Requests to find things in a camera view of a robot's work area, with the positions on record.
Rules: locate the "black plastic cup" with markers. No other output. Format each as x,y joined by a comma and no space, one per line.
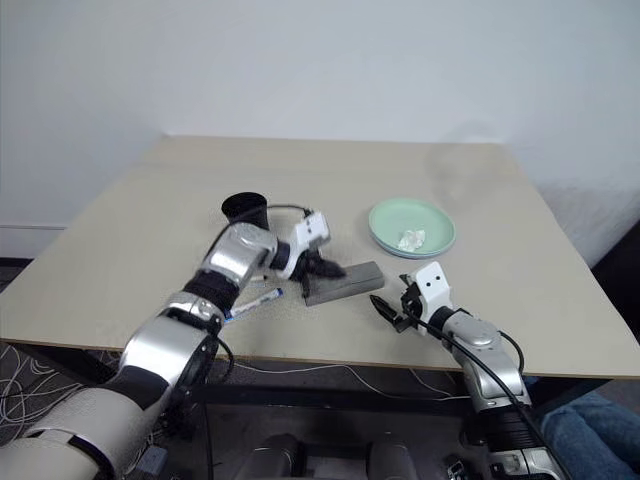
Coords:
245,207

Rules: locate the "dark rounded shape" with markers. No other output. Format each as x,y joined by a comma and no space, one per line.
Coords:
395,462
277,457

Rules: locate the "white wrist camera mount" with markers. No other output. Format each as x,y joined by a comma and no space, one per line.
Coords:
312,227
432,287

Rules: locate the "white paper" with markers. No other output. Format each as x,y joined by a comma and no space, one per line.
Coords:
410,240

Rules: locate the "grey glasses case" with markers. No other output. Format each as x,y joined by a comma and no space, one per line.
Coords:
350,285

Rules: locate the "small black metal foot piece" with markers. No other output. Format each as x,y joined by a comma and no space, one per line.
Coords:
456,469

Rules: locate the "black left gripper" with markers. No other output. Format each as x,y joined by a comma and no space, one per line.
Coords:
307,262

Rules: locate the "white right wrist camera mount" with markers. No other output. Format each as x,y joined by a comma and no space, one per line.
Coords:
432,287

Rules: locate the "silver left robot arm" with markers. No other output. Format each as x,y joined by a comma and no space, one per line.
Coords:
240,255

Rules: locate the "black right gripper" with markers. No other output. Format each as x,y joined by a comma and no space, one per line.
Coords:
411,315

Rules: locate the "black table frame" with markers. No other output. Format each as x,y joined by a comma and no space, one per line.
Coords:
325,395

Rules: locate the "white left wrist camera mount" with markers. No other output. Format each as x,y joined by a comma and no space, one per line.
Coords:
312,227

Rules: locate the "blue jeans leg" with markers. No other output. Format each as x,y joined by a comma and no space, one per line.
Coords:
590,435

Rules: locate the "white marker with blue cap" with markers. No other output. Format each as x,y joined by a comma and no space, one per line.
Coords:
260,300

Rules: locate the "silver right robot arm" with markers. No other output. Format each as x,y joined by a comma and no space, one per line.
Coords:
480,345

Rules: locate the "green plate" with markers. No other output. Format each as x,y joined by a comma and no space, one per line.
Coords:
400,217

